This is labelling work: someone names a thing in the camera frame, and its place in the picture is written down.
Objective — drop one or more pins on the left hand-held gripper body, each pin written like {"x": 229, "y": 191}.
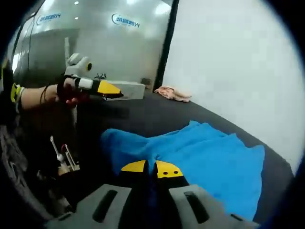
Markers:
{"x": 77, "y": 66}

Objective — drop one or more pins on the dark curved object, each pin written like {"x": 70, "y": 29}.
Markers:
{"x": 14, "y": 162}

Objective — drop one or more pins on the black partition frame post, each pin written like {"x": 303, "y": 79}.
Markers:
{"x": 166, "y": 47}

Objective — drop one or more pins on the person's left hand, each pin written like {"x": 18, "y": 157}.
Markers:
{"x": 69, "y": 91}

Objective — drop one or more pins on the pink folded cloth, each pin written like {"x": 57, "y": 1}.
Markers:
{"x": 174, "y": 93}

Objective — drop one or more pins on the grey storage box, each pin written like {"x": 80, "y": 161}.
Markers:
{"x": 133, "y": 90}

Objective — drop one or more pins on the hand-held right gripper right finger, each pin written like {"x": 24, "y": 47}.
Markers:
{"x": 200, "y": 205}

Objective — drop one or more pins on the blue cloth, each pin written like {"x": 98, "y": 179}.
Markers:
{"x": 202, "y": 155}

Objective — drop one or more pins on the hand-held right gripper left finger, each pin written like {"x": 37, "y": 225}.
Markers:
{"x": 104, "y": 205}

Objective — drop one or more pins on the small metal tool stand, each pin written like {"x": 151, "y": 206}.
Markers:
{"x": 63, "y": 168}

